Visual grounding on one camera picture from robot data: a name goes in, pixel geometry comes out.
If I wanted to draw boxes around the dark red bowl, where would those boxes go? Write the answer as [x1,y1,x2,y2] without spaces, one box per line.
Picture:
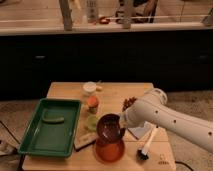
[96,114,125,143]

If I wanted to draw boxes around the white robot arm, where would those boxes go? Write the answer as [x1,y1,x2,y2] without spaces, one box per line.
[119,88,213,153]

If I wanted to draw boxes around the small yellow item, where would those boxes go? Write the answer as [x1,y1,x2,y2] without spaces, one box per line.
[96,86,103,91]

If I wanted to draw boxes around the white round container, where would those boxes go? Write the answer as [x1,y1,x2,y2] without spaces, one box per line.
[83,82,97,95]

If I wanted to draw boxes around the orange lid spice jar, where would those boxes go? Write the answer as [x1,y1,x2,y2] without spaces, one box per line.
[87,96,99,114]

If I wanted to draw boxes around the brown dried fruit pile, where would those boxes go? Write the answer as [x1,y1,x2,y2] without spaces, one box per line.
[122,97,136,111]

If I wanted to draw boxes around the small green cup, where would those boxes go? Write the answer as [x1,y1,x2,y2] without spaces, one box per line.
[86,115,98,131]

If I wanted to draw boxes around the blue sponge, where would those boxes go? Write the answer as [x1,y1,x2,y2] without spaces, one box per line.
[128,122,152,140]

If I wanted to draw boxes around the black chalkboard eraser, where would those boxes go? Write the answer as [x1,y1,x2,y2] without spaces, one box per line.
[74,133,97,151]

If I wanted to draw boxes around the green cucumber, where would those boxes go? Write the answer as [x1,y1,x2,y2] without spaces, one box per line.
[42,116,65,124]

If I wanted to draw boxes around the red object on counter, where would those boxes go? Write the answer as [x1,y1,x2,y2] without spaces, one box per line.
[99,17,110,24]

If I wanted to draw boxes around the orange bowl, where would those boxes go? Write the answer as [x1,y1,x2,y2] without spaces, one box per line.
[94,139,125,163]

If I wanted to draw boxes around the green plastic tray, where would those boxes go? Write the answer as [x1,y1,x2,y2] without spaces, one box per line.
[18,98,81,158]

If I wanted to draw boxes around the black white brush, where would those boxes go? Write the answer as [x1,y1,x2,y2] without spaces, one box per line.
[137,126,158,160]

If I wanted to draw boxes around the black floor cable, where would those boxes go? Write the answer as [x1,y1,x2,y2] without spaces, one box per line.
[0,120,22,148]

